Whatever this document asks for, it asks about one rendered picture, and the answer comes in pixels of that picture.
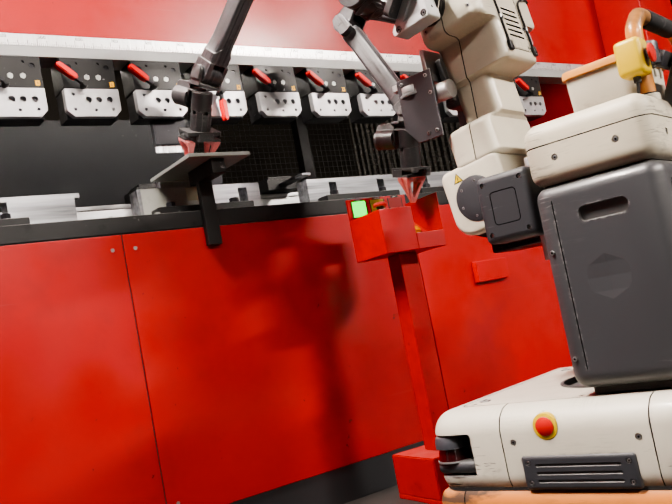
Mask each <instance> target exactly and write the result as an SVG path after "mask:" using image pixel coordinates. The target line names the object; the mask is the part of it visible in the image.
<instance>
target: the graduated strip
mask: <svg viewBox="0 0 672 504"><path fill-rule="evenodd" d="M0 44H7V45H29V46H50V47H71V48H92V49H113V50H135V51H156V52H177V53H198V54H202V52H203V50H204V47H205V46H206V45H207V44H201V43H183V42H165V41H147V40H129V39H110V38H92V37H74V36H56V35H38V34H20V33H2V32H0ZM380 54H381V53H380ZM231 55H241V56H262V57H283V58H304V59H325V60H346V61H360V60H359V58H358V57H357V56H356V54H355V53H354V52H345V51H327V50H309V49H291V48H273V47H255V46H237V45H234V48H233V51H232V54H231ZM381 55H382V57H383V58H384V59H385V61H386V62H389V63H410V64H421V59H420V56H417V55H399V54H381ZM581 66H584V65H580V64H562V63H544V62H536V64H535V65H534V66H533V67H531V68H530V69H537V70H558V71H570V70H573V69H576V68H578V67H581Z"/></svg>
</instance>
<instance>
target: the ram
mask: <svg viewBox="0 0 672 504"><path fill-rule="evenodd" d="M527 1H528V4H526V5H527V7H528V10H529V13H530V15H531V18H532V21H533V23H534V29H533V30H532V31H531V32H529V34H530V36H531V39H532V42H533V46H535V47H536V49H537V52H538V54H539V55H538V56H537V57H536V62H544V63H562V64H580V65H586V64H589V63H592V62H594V61H597V60H600V59H602V58H605V57H606V53H605V49H604V45H603V40H602V36H601V31H600V27H599V22H598V18H597V14H596V9H595V5H594V0H527ZM226 2H227V0H0V32H2V33H20V34H38V35H56V36H74V37H92V38H110V39H129V40H147V41H165V42H183V43H201V44H208V42H209V40H210V39H211V37H212V35H213V33H214V30H215V28H216V26H217V23H218V21H219V19H220V16H221V14H222V11H223V9H224V7H225V4H226ZM343 7H344V6H343V5H342V4H341V3H340V2H339V0H254V1H253V3H252V5H251V8H250V10H249V12H248V14H247V17H246V19H245V21H244V24H243V26H242V28H241V31H240V33H239V35H238V38H237V40H236V42H235V45H237V46H255V47H273V48H291V49H309V50H327V51H345V52H353V50H352V49H351V48H350V47H349V46H348V45H347V43H346V42H345V41H344V40H343V36H342V35H341V34H340V33H338V32H337V31H336V30H335V29H334V27H333V21H332V20H333V18H334V16H335V15H337V14H338V13H339V12H340V10H341V9H342V8H343ZM394 25H395V24H391V23H386V22H381V21H375V20H369V21H367V22H366V24H365V27H364V29H363V31H364V32H365V33H366V34H367V36H368V38H369V40H370V41H371V42H372V43H373V45H374V46H375V47H376V49H377V50H378V51H379V53H381V54H399V55H417V56H420V54H419V51H420V50H427V51H431V52H435V51H432V50H430V49H428V48H427V47H426V46H425V44H424V42H423V39H422V36H421V33H420V32H419V33H418V34H416V35H414V36H413V37H411V38H410V39H408V40H407V39H403V38H399V37H395V36H394V35H393V29H394ZM435 53H439V52H435ZM439 54H440V53H439ZM0 55H3V56H28V57H39V60H40V66H41V68H51V67H52V66H53V65H54V63H55V62H56V61H57V59H58V58H79V59H104V60H113V66H114V70H122V69H123V68H124V66H125V65H126V64H127V63H128V62H129V61H155V62H178V63H179V67H180V72H185V71H186V70H187V69H188V68H190V67H191V66H192V65H193V64H194V63H195V62H196V60H197V57H198V55H200V56H201V54H198V53H177V52H156V51H135V50H113V49H92V48H71V47H50V46H29V45H7V44H0ZM387 63H388V65H389V66H390V67H391V69H392V70H393V71H394V73H397V72H399V71H409V72H422V71H423V69H422V64H410V63H389V62H387ZM229 64H231V65H239V70H240V74H242V73H244V72H245V71H246V70H248V69H249V68H250V67H252V66H253V65H257V66H282V67H293V70H294V75H296V74H297V73H299V72H300V71H302V70H303V69H305V68H306V67H308V68H333V69H343V73H344V76H345V75H347V74H348V73H350V72H351V71H353V70H355V69H358V70H367V69H366V68H365V67H364V65H363V64H362V62H361V61H346V60H325V59H304V58H283V57H262V56H241V55H231V60H230V62H229ZM565 72H568V71H558V70H537V69H529V70H528V71H526V72H524V73H522V74H521V75H519V76H536V77H538V78H539V83H540V84H564V83H563V82H562V74H564V73H565Z"/></svg>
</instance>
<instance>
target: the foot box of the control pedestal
mask: <svg viewBox="0 0 672 504"><path fill-rule="evenodd" d="M392 458H393V463H394V468H395V473H396V479H397V484H398V489H399V493H400V494H399V496H400V498H402V499H408V500H413V501H418V502H424V503H429V504H442V496H443V493H444V491H445V490H446V489H447V488H449V485H448V483H447V482H446V480H445V478H444V473H442V472H441V470H440V463H439V450H426V449H425V445H423V446H420V447H417V448H413V449H410V450H406V451H403V452H400V453H396V454H393V456H392Z"/></svg>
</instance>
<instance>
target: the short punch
mask: <svg viewBox="0 0 672 504"><path fill-rule="evenodd" d="M150 128H151V134H152V139H153V145H154V147H155V149H156V153H173V152H184V151H183V149H182V147H181V145H180V142H179V140H178V136H179V135H185V133H183V134H180V133H178V131H179V128H185V122H184V120H152V121H150Z"/></svg>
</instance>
